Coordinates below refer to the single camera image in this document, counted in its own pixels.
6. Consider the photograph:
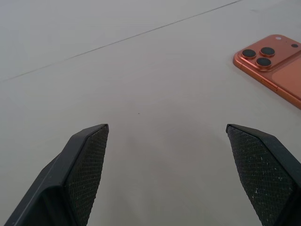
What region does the orange smartphone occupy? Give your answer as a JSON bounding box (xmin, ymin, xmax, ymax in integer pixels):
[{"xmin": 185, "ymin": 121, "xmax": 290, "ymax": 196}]
[{"xmin": 232, "ymin": 34, "xmax": 301, "ymax": 110}]

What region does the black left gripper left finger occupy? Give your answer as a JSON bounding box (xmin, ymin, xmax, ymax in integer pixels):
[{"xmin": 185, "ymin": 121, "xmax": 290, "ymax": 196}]
[{"xmin": 4, "ymin": 123, "xmax": 110, "ymax": 226}]

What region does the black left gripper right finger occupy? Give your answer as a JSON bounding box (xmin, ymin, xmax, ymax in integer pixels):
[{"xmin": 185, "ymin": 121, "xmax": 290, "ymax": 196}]
[{"xmin": 226, "ymin": 123, "xmax": 301, "ymax": 226}]

